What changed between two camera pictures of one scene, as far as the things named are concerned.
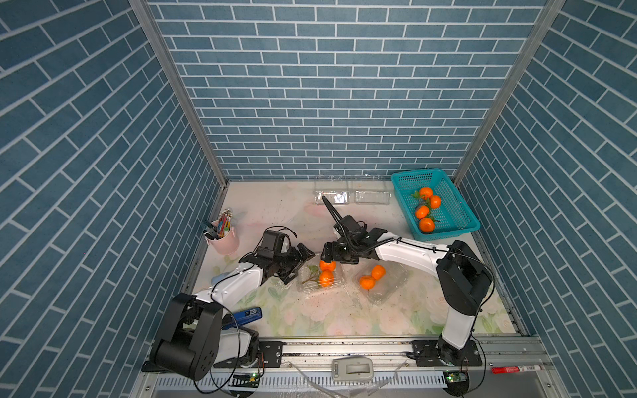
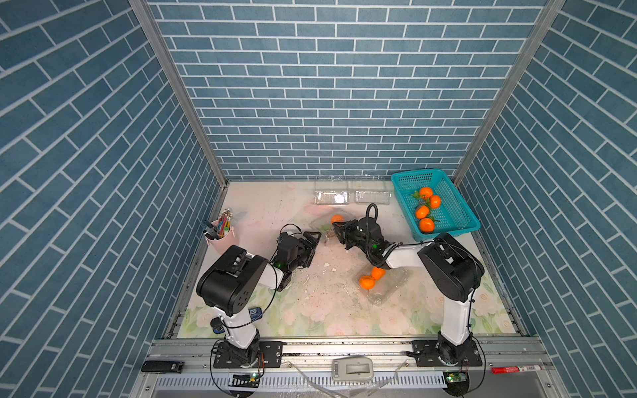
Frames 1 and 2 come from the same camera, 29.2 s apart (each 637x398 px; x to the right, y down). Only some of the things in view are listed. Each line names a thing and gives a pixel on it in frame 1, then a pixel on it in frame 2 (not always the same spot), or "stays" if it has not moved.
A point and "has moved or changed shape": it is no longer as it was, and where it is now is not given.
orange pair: (327, 273) has moved or changed shape
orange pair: (426, 225) stays
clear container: (371, 191) stays
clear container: (321, 277) to (323, 222)
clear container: (336, 192) stays
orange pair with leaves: (426, 193) stays
